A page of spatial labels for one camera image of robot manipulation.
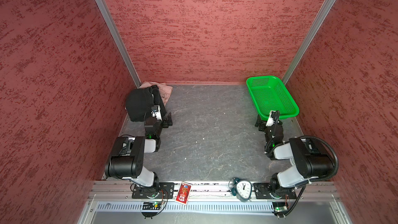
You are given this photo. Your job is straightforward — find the black shorts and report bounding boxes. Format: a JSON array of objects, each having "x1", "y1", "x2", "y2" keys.
[{"x1": 125, "y1": 85, "x2": 166, "y2": 122}]

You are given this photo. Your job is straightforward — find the pink shorts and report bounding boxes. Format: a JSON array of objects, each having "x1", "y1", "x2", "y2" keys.
[{"x1": 139, "y1": 82, "x2": 173, "y2": 105}]

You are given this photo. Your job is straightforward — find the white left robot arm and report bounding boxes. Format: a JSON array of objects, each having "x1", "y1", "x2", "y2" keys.
[{"x1": 105, "y1": 113, "x2": 175, "y2": 200}]

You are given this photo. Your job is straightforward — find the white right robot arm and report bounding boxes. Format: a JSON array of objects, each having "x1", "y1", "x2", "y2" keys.
[{"x1": 255, "y1": 111, "x2": 339, "y2": 199}]

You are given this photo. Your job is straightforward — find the green plastic basket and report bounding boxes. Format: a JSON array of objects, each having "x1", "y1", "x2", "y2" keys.
[{"x1": 246, "y1": 76, "x2": 300, "y2": 121}]

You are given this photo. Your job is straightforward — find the dark green alarm clock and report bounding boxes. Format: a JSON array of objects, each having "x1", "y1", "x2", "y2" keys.
[{"x1": 229, "y1": 178, "x2": 253, "y2": 202}]

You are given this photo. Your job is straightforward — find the red card pack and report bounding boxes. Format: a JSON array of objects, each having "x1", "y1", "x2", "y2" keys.
[{"x1": 175, "y1": 182, "x2": 192, "y2": 205}]

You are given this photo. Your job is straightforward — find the right controller board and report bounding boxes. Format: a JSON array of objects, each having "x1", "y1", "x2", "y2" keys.
[{"x1": 272, "y1": 202, "x2": 289, "y2": 218}]

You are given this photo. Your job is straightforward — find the controller board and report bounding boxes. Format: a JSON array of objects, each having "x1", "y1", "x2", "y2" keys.
[
  {"x1": 141, "y1": 202, "x2": 163, "y2": 219},
  {"x1": 272, "y1": 202, "x2": 289, "y2": 218}
]

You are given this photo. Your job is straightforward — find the left controller board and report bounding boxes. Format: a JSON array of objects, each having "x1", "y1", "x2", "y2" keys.
[{"x1": 141, "y1": 202, "x2": 163, "y2": 219}]

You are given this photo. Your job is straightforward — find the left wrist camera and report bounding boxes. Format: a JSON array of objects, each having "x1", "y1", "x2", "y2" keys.
[{"x1": 151, "y1": 105, "x2": 162, "y2": 121}]

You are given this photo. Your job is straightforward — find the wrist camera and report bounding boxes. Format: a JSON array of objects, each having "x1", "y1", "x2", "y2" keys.
[
  {"x1": 151, "y1": 105, "x2": 162, "y2": 121},
  {"x1": 266, "y1": 111, "x2": 280, "y2": 127}
]

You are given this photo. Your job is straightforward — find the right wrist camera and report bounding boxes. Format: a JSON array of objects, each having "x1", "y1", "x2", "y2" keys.
[{"x1": 266, "y1": 111, "x2": 280, "y2": 127}]

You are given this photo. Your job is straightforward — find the aluminium front rail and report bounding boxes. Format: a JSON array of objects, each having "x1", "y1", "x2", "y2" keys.
[{"x1": 88, "y1": 180, "x2": 341, "y2": 202}]

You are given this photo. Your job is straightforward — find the aluminium corner post left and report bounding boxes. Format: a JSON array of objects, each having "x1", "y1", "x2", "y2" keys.
[{"x1": 95, "y1": 0, "x2": 142, "y2": 88}]

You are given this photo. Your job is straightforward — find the aluminium corner post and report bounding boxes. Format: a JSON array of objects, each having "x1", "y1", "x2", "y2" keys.
[
  {"x1": 95, "y1": 0, "x2": 142, "y2": 88},
  {"x1": 282, "y1": 0, "x2": 336, "y2": 85}
]

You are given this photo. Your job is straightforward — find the aluminium corner post right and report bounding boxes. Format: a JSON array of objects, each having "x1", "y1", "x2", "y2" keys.
[{"x1": 282, "y1": 0, "x2": 336, "y2": 85}]

